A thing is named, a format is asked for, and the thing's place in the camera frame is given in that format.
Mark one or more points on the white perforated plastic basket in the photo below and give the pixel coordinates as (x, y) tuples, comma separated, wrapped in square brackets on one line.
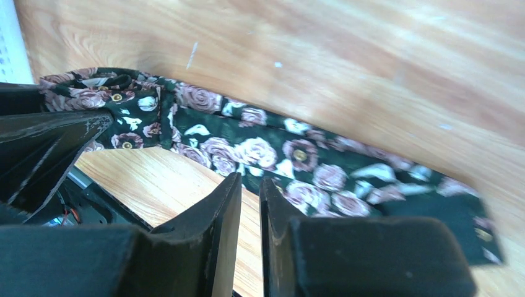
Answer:
[(15, 66)]

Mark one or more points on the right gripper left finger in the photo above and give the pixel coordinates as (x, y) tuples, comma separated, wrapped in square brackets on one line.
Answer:
[(192, 254)]

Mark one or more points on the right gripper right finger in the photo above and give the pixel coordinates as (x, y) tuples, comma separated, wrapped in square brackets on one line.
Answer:
[(363, 256)]

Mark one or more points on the black pink rose tie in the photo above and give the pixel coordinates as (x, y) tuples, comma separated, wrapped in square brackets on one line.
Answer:
[(321, 173)]

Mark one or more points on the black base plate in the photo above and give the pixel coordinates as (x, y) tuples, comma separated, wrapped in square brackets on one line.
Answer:
[(78, 201)]

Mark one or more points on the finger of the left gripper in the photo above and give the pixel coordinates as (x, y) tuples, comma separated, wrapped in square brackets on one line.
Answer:
[(20, 99), (37, 151)]

